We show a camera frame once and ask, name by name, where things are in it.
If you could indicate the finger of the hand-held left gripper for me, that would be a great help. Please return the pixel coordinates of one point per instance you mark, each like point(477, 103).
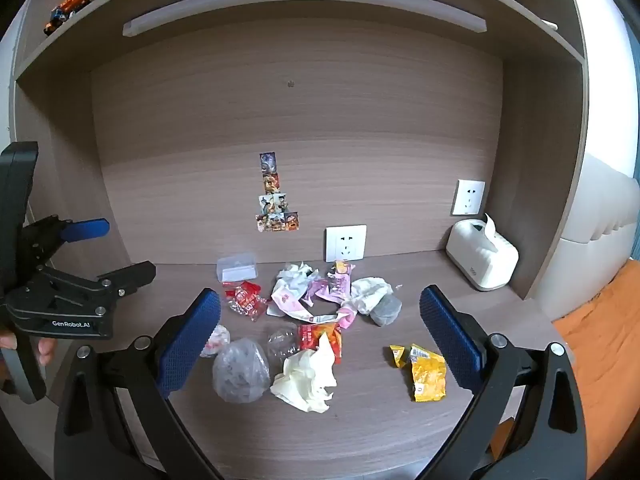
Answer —
point(90, 229)
point(130, 277)

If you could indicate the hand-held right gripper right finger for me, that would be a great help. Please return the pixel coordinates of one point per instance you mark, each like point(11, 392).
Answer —
point(450, 340)

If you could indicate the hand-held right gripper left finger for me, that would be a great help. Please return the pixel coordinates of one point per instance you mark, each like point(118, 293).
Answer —
point(192, 340)

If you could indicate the grey plastic bag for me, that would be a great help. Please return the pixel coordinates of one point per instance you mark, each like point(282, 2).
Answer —
point(240, 372)

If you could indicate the clear plastic box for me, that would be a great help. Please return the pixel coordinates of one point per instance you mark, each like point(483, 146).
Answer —
point(237, 267)

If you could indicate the person's left hand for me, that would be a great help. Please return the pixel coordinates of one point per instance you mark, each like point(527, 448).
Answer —
point(46, 351)

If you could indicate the white red wrapper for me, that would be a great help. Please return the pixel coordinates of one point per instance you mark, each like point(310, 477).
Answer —
point(217, 341)

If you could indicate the yellow snack packet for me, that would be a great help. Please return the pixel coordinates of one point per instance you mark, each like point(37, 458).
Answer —
point(427, 375)

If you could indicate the red candy wrapper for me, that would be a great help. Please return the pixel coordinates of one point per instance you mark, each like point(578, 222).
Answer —
point(246, 300)

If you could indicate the grey crumpled lump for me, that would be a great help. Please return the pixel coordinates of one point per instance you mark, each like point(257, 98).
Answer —
point(386, 310)

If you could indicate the white tissue box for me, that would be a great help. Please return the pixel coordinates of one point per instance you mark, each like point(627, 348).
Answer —
point(482, 260)

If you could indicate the clear crumpled plastic wrapper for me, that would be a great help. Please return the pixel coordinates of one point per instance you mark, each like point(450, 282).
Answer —
point(282, 342)

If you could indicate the white crumpled tissue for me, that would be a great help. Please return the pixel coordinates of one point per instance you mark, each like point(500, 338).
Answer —
point(370, 292)
point(295, 277)

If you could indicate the pink white paper packet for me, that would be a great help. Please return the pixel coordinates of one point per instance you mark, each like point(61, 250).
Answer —
point(285, 302)

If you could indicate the cream crumpled tissue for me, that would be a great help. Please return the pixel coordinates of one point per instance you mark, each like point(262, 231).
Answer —
point(305, 380)

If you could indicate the red snack packet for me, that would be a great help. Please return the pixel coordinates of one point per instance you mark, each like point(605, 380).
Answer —
point(312, 336)

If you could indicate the pink printed wrapper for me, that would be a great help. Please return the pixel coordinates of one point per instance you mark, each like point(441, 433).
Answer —
point(337, 287)

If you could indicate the small orange yellow packet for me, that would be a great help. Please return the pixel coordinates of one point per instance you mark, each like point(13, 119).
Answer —
point(342, 266)

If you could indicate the orange bedding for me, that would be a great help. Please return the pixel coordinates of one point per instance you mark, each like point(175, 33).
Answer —
point(605, 350)

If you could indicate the cluster of cartoon stickers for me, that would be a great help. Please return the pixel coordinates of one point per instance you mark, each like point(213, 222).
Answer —
point(274, 205)

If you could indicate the white padded headboard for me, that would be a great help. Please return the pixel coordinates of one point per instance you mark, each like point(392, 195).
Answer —
point(605, 210)

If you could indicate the white wall socket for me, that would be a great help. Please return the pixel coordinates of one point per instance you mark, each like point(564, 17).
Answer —
point(469, 197)
point(346, 243)

